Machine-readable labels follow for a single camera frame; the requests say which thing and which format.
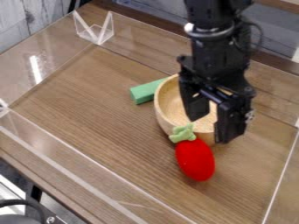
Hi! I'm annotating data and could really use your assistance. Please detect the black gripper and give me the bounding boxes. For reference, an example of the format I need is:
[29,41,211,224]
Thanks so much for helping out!
[178,20,262,144]

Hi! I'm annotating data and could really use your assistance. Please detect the wooden bowl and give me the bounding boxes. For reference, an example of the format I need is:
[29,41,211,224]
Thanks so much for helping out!
[154,74,218,146]

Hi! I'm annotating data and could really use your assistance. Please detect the red plush strawberry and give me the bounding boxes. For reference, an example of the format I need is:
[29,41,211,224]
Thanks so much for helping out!
[168,123,215,181]

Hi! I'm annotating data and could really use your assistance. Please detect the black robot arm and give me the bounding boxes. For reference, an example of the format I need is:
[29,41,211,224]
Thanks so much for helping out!
[178,0,256,144]

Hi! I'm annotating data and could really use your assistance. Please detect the green block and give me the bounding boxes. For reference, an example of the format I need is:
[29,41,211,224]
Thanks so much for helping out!
[129,78,166,105]

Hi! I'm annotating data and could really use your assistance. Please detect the clear acrylic corner bracket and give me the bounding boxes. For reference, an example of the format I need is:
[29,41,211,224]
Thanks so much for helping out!
[72,11,115,46]

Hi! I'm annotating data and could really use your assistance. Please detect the black table leg bracket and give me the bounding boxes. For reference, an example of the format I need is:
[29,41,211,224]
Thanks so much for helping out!
[24,185,67,224]

